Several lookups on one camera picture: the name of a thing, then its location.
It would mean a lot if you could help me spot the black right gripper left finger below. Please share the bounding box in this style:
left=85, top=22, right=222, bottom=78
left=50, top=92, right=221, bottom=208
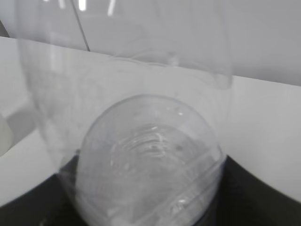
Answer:
left=0, top=150, right=82, bottom=226

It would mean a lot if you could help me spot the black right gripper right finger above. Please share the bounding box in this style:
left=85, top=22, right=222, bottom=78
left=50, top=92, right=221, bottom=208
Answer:
left=196, top=157, right=301, bottom=226

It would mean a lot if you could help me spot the white paper cup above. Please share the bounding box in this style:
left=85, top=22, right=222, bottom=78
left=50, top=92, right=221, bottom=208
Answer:
left=0, top=115, right=14, bottom=156

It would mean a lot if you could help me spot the clear water bottle red label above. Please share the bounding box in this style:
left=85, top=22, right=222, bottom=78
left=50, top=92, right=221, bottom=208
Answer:
left=15, top=0, right=232, bottom=226

